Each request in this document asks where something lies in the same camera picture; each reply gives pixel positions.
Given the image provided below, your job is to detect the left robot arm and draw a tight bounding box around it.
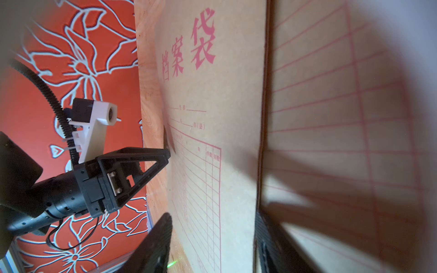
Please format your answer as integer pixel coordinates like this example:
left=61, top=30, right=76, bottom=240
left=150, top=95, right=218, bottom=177
left=1, top=59, right=171, bottom=256

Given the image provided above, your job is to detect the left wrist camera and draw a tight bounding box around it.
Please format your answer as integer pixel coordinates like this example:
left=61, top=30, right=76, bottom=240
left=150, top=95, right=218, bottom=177
left=66, top=98, right=118, bottom=164

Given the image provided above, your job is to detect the kraft file bag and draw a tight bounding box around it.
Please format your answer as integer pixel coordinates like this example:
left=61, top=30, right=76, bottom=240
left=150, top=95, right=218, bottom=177
left=262, top=1, right=437, bottom=273
left=155, top=1, right=267, bottom=273

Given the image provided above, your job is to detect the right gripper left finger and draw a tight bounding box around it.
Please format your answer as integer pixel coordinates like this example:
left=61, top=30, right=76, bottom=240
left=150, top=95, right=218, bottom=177
left=117, top=213, right=173, bottom=273

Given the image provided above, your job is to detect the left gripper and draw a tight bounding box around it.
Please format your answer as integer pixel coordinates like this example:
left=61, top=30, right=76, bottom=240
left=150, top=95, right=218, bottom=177
left=73, top=147, right=170, bottom=218

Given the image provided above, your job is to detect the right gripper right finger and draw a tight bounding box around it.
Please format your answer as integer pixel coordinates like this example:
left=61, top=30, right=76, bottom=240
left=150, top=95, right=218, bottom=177
left=255, top=209, right=321, bottom=273

